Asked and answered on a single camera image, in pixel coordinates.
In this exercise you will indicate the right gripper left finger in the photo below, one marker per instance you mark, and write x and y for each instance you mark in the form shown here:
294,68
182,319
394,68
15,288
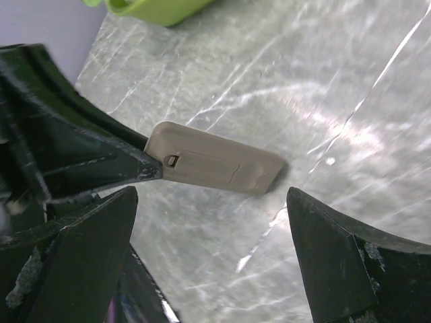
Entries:
66,270

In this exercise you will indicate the green plastic basket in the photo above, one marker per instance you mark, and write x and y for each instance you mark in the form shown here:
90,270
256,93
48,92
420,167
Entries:
159,12

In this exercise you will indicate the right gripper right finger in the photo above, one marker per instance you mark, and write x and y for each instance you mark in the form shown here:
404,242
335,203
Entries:
353,272

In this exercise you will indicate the beige remote control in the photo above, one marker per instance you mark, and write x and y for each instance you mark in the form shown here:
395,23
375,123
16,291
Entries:
199,158

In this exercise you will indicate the green lettuce leaf left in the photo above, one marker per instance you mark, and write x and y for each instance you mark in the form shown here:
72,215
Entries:
92,3

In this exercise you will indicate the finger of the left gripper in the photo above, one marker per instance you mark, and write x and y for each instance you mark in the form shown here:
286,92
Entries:
55,144

